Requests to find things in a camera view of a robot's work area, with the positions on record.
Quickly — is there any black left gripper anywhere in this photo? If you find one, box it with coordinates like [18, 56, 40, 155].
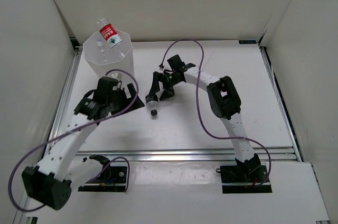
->
[107, 83, 144, 117]

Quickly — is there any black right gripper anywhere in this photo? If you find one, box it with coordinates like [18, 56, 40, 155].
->
[149, 71, 182, 101]

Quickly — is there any small black label bottle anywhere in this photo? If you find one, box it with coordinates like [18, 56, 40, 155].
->
[145, 95, 158, 117]

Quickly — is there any clear white cap bottle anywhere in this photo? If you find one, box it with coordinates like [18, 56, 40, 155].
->
[97, 41, 119, 65]

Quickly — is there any red label plastic bottle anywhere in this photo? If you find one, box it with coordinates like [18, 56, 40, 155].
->
[97, 18, 122, 48]

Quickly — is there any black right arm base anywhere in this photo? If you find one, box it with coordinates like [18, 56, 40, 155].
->
[215, 164, 272, 194]

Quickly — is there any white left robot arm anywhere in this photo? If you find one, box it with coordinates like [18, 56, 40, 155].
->
[22, 77, 144, 210]

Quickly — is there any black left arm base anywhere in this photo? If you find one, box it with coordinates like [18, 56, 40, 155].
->
[78, 155, 130, 193]

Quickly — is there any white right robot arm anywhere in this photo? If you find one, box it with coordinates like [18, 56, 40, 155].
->
[145, 55, 261, 182]

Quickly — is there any white translucent plastic bin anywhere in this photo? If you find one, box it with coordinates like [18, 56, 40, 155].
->
[83, 30, 135, 77]

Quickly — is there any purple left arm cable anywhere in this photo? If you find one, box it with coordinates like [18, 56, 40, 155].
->
[7, 68, 139, 212]

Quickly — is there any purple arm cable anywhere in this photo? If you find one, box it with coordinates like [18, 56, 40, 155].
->
[7, 68, 139, 212]
[158, 39, 274, 189]

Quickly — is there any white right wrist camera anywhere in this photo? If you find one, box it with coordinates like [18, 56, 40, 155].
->
[158, 63, 165, 71]

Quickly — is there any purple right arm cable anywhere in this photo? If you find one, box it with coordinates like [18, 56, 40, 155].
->
[158, 39, 274, 189]

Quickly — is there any aluminium right rail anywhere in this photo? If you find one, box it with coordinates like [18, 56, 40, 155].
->
[259, 46, 304, 162]

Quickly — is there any aluminium front rail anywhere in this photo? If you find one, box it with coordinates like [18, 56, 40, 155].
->
[26, 147, 302, 182]

